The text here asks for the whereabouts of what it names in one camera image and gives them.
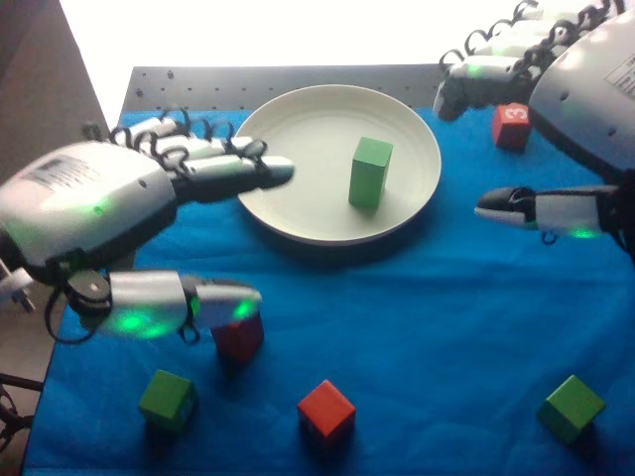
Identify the green cube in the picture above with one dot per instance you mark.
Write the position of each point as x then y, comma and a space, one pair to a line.
166, 400
570, 407

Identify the blue cloth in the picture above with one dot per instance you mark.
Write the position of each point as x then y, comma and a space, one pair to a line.
397, 307

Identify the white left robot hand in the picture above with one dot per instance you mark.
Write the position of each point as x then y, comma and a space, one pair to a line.
74, 198

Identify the white round plate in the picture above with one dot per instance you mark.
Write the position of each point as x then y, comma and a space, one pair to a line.
317, 149

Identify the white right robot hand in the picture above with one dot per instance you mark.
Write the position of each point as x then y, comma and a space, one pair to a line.
590, 89

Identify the plain red cube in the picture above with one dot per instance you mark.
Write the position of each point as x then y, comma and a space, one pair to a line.
326, 410

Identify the red cube with number three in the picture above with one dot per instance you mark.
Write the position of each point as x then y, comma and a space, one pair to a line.
511, 131

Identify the black perforated base board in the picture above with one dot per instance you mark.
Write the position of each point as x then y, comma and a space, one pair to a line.
198, 91

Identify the tall green block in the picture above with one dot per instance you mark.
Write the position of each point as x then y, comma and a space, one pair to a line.
369, 173

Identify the black stand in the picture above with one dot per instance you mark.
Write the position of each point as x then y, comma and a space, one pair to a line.
20, 383

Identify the tall red block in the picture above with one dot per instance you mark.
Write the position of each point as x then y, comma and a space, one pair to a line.
240, 342

